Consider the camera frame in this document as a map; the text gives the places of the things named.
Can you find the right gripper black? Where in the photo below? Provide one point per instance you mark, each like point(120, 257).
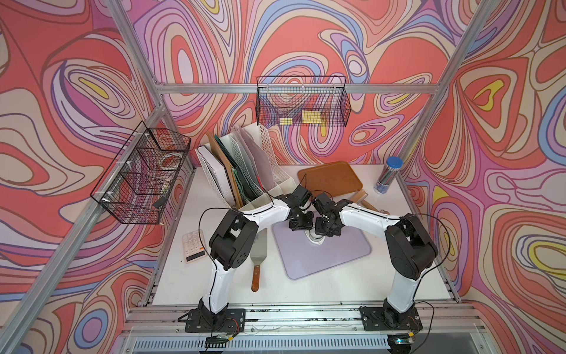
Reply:
point(336, 232)

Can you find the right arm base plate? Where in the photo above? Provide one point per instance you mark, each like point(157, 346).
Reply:
point(383, 319)

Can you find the metal scraper wooden handle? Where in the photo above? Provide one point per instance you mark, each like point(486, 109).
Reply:
point(258, 254)

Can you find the black wire basket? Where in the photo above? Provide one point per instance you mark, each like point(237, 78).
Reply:
point(137, 186)
point(288, 100)

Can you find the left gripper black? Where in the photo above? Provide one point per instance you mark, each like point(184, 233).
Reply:
point(308, 225)

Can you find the blue lid clear canister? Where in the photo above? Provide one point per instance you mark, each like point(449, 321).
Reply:
point(391, 168)

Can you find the white thick cutting board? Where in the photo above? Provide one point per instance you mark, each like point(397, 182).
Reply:
point(218, 173)

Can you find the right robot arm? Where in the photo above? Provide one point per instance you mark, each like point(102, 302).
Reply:
point(411, 249)

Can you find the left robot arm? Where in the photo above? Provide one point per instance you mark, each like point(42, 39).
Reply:
point(231, 243)

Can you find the purple cutting board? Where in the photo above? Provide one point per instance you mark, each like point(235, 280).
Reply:
point(302, 258)

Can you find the white dough piece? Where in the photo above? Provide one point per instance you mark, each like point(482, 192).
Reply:
point(319, 243)

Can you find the brown wooden tray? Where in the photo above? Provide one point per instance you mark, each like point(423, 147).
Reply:
point(334, 179)

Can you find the white calculator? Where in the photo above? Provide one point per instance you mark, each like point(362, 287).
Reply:
point(192, 243)

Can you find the small glass bowl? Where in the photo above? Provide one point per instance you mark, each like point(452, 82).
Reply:
point(314, 236)

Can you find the dark green cutting board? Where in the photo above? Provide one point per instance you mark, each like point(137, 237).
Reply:
point(249, 190)

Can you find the black wire basket left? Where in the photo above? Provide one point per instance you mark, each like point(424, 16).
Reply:
point(137, 186)

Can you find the wooden dough roller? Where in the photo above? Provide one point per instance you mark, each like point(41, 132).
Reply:
point(360, 198)

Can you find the white board rack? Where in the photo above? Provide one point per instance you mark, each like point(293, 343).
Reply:
point(254, 143)

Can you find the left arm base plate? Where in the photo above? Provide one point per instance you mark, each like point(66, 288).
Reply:
point(201, 320)

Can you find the black wire basket back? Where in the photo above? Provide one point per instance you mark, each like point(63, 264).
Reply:
point(288, 100)

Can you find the brown wooden board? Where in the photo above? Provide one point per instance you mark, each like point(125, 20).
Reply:
point(216, 150)

